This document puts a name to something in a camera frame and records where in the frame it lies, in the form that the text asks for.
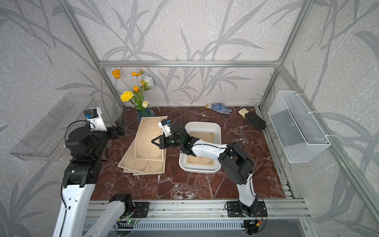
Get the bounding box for removed stationery sheet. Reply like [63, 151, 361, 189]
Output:
[133, 158, 166, 176]
[117, 141, 151, 174]
[135, 116, 167, 161]

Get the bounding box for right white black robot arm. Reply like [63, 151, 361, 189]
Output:
[152, 119, 256, 207]

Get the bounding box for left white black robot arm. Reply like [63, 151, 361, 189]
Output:
[53, 118, 135, 237]

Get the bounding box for stationery sheets in box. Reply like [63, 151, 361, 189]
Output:
[186, 131, 215, 166]

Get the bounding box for white storage box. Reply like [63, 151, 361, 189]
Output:
[179, 121, 222, 174]

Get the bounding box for glass vase with flowers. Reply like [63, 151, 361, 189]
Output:
[112, 69, 155, 121]

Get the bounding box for blue dotted work glove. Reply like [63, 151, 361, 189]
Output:
[206, 103, 232, 115]

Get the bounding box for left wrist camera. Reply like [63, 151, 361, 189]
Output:
[83, 107, 107, 131]

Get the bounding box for clear plastic wall shelf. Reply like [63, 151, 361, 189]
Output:
[10, 93, 97, 162]

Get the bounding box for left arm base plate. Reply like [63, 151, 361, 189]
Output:
[121, 201, 150, 219]

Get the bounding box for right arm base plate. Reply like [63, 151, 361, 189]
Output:
[225, 199, 267, 218]

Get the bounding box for white wire mesh basket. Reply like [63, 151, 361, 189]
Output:
[268, 90, 331, 164]

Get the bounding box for aluminium front rail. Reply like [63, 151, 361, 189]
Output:
[85, 199, 311, 221]

